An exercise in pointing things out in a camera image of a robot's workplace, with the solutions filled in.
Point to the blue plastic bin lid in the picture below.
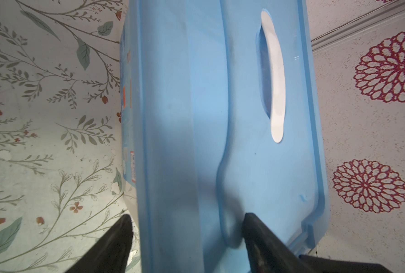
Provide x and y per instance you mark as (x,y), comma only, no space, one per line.
(226,122)

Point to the white plastic storage bin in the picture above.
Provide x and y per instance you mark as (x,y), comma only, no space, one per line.
(127,123)

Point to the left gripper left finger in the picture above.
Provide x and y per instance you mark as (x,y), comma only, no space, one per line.
(110,253)

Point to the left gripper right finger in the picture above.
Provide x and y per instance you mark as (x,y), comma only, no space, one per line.
(266,252)

